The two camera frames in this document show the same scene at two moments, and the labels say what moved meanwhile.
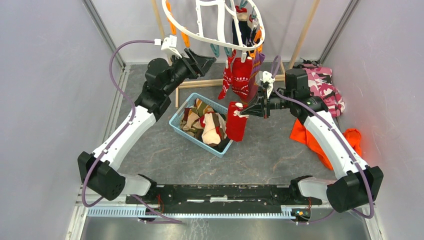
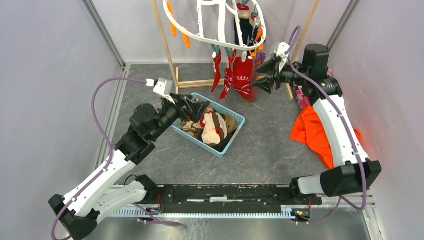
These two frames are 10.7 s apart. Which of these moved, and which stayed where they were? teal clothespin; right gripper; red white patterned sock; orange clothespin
Moved: right gripper
Stayed: red white patterned sock; teal clothespin; orange clothespin
